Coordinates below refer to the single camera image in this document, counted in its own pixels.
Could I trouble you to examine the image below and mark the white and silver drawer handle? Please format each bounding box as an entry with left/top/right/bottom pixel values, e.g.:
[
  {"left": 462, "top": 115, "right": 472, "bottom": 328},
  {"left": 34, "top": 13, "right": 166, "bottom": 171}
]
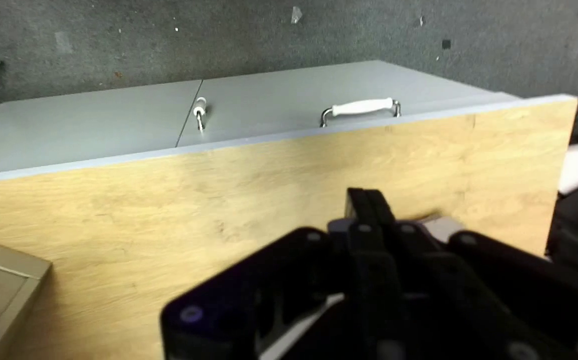
[
  {"left": 192, "top": 96, "right": 208, "bottom": 132},
  {"left": 320, "top": 97, "right": 402, "bottom": 129}
]

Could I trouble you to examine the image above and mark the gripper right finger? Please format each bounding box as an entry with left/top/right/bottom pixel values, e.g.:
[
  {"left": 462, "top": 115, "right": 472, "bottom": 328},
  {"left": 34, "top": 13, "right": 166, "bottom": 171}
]
[{"left": 369, "top": 190, "right": 578, "bottom": 360}]

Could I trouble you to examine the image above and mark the wood and grey file cabinet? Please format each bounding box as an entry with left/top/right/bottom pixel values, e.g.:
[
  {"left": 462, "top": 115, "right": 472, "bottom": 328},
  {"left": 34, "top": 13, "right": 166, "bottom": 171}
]
[{"left": 0, "top": 60, "right": 578, "bottom": 360}]

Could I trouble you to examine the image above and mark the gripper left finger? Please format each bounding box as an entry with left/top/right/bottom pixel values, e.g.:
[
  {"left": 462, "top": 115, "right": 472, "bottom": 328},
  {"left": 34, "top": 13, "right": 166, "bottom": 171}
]
[{"left": 160, "top": 188, "right": 405, "bottom": 360}]

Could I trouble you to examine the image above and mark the grey drawer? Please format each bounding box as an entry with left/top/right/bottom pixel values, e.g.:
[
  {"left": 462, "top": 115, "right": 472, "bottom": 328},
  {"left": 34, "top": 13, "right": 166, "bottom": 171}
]
[
  {"left": 176, "top": 60, "right": 522, "bottom": 149},
  {"left": 0, "top": 79, "right": 203, "bottom": 177}
]

